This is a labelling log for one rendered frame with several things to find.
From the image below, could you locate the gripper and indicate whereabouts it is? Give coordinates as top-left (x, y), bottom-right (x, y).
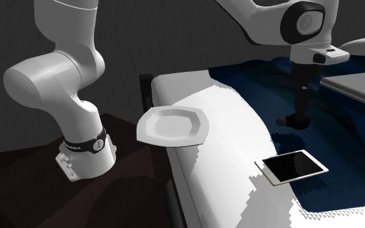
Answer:
top-left (290, 61), bottom-right (324, 117)

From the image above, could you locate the small black object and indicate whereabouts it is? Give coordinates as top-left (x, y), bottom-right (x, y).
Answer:
top-left (276, 113), bottom-right (312, 131)

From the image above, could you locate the dark blue blanket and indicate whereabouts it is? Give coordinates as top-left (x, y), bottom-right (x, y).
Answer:
top-left (208, 55), bottom-right (365, 213)

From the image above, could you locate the white tablet with black screen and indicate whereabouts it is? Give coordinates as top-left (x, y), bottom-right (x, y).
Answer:
top-left (253, 149), bottom-right (329, 187)

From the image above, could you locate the bed with white sheet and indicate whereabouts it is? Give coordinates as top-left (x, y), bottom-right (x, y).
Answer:
top-left (139, 34), bottom-right (365, 228)

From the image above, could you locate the white octagonal plate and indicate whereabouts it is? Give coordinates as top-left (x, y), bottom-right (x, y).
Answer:
top-left (136, 106), bottom-right (210, 148)

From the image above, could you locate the dark brown robot stand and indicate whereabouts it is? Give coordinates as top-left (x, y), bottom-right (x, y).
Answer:
top-left (0, 112), bottom-right (174, 228)

